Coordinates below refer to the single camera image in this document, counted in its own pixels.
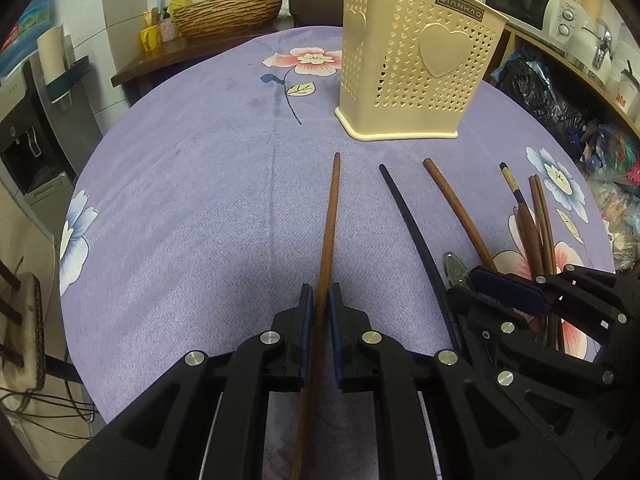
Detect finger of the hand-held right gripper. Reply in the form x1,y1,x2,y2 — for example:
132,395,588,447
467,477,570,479
447,286,628,461
469,263,640,361

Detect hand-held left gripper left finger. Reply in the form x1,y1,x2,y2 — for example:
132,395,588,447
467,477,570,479
60,284,315,480

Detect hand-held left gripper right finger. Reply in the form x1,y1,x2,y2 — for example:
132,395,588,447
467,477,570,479
327,282,587,480

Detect metal spoon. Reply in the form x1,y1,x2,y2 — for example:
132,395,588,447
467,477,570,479
442,251,473,291

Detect brown wooden chopstick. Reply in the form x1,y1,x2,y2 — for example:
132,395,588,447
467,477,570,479
422,158,498,273

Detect blue yellow patterned chopstick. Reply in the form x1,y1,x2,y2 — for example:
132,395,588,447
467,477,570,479
498,162,526,208

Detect long light brown chopstick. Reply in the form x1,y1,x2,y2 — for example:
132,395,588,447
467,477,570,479
290,152,343,480

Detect dark navy chopstick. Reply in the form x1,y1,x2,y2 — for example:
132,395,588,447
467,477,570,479
378,163,466,361

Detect beige perforated utensil holder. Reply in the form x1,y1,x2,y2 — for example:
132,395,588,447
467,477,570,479
334,0,510,142

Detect colourful plastic bag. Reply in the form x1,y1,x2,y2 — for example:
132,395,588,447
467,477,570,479
590,180,640,271
580,120,640,181

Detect purple floral tablecloth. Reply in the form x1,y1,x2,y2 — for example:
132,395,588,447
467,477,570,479
59,24,618,480

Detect black plastic bag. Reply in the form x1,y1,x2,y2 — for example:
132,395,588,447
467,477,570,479
492,45,588,141

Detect white cup orange label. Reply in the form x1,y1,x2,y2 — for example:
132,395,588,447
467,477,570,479
617,67,640,111

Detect wooden shelf unit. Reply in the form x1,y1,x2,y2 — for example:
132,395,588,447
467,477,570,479
495,22,640,141

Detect woven seat stool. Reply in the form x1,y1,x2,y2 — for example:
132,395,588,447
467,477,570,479
0,257,48,401

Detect white microwave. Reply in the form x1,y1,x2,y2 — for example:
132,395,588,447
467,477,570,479
485,0,583,43

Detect wicker basin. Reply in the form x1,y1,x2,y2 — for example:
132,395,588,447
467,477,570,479
171,0,284,40

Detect yellow cup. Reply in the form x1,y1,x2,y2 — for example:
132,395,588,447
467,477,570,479
139,25,162,52

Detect floral pump bottle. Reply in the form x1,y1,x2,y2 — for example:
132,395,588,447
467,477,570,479
159,7,178,42

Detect water dispenser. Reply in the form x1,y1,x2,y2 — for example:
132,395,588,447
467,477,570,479
0,57,101,206

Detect blue water jug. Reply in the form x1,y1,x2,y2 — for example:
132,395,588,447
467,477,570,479
0,2,53,76

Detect black cable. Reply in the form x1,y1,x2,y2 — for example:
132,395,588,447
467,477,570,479
0,350,96,426

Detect white kettle chrome handle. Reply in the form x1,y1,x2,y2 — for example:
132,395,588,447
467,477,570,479
567,17,618,83

